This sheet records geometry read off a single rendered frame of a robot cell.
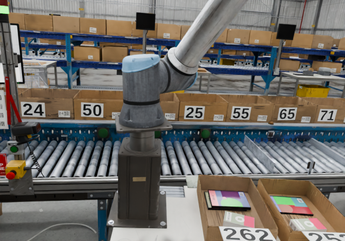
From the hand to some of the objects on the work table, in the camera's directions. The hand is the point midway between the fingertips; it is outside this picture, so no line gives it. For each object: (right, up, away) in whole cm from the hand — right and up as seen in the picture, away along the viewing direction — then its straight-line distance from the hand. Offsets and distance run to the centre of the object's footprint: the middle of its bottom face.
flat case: (-30, -90, +68) cm, 117 cm away
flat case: (+2, -92, +68) cm, 114 cm away
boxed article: (-27, -95, +52) cm, 112 cm away
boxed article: (+4, -97, +52) cm, 110 cm away
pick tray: (+3, -96, +59) cm, 112 cm away
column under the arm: (-72, -90, +60) cm, 130 cm away
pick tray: (-29, -93, +59) cm, 114 cm away
